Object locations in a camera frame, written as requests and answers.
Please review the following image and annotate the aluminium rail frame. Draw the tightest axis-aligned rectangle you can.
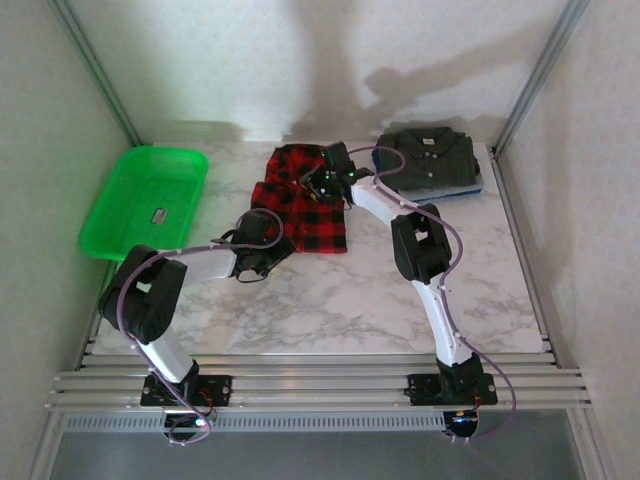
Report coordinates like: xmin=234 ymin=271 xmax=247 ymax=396
xmin=44 ymin=352 xmax=594 ymax=414

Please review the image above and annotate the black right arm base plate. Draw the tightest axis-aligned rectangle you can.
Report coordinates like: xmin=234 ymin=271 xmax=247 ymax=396
xmin=407 ymin=372 xmax=499 ymax=406

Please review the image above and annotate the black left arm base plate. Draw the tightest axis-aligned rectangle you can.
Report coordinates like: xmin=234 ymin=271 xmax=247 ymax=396
xmin=139 ymin=374 xmax=234 ymax=407

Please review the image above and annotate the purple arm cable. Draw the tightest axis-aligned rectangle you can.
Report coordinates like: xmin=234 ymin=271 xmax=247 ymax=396
xmin=347 ymin=145 xmax=517 ymax=444
xmin=114 ymin=207 xmax=286 ymax=447

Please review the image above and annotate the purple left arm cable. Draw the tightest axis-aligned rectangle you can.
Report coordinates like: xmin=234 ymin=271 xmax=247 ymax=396
xmin=114 ymin=207 xmax=286 ymax=447

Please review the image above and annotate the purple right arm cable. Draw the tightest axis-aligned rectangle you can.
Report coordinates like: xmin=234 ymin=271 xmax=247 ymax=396
xmin=347 ymin=145 xmax=517 ymax=444

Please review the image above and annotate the green plastic basket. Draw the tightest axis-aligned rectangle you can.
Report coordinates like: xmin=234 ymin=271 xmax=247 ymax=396
xmin=77 ymin=145 xmax=210 ymax=264

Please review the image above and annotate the controller board with lit LED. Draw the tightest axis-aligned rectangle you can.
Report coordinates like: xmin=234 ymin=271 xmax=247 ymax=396
xmin=443 ymin=409 xmax=482 ymax=437
xmin=163 ymin=410 xmax=220 ymax=437

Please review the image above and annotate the aluminium table side rail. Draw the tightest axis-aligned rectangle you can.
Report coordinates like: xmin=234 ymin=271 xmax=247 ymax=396
xmin=489 ymin=149 xmax=559 ymax=357

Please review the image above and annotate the dark green striped shirt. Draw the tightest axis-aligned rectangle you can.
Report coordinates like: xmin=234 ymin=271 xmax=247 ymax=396
xmin=374 ymin=127 xmax=482 ymax=192

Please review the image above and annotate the red black plaid shirt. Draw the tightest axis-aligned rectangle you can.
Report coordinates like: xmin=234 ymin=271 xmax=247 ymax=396
xmin=249 ymin=143 xmax=350 ymax=255

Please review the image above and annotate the grey slotted cable duct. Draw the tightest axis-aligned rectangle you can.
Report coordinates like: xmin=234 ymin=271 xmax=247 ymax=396
xmin=64 ymin=412 xmax=446 ymax=434

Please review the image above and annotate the aluminium corner post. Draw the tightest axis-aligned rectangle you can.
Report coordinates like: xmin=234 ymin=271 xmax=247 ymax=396
xmin=47 ymin=0 xmax=145 ymax=147
xmin=492 ymin=0 xmax=592 ymax=157

